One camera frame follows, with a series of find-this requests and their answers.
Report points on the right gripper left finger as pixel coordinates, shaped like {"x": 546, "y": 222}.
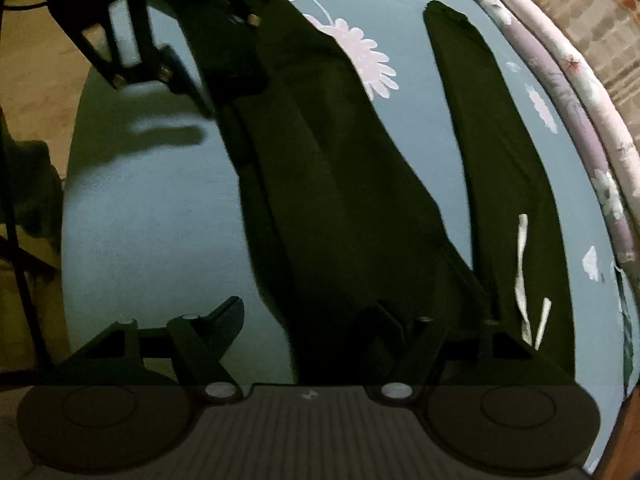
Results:
{"x": 193, "y": 344}

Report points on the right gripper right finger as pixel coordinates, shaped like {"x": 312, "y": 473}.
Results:
{"x": 470, "y": 357}

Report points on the black garment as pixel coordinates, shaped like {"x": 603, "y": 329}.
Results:
{"x": 348, "y": 248}

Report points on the blue patterned bed sheet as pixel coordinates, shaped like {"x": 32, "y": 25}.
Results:
{"x": 152, "y": 218}

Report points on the wooden headboard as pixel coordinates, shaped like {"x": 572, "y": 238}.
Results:
{"x": 621, "y": 457}

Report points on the pink floral quilt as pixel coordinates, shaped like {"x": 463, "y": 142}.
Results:
{"x": 621, "y": 142}

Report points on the patterned curtain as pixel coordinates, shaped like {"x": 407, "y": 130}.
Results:
{"x": 607, "y": 34}

